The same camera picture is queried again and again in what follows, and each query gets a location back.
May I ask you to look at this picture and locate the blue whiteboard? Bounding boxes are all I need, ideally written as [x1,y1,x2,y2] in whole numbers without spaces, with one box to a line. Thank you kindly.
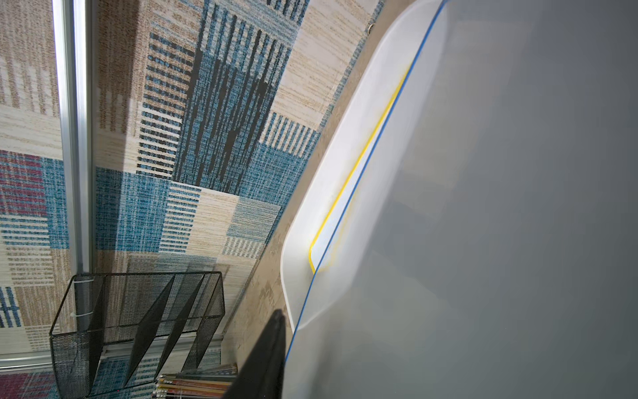
[282,1,637,398]

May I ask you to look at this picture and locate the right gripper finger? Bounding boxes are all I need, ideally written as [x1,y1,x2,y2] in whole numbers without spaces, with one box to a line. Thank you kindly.
[224,309,287,399]

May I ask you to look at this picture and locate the white storage box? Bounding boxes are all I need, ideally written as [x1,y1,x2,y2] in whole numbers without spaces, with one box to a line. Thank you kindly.
[281,1,443,329]

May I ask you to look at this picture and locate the black mesh shelf rack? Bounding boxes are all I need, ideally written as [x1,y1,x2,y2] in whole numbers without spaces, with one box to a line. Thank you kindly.
[49,271,225,398]

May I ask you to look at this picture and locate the yellow whiteboard back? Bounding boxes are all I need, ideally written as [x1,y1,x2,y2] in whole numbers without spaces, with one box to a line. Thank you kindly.
[308,70,410,274]

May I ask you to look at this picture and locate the pencil cup holder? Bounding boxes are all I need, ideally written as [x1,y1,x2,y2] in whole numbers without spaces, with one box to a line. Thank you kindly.
[151,363,239,398]

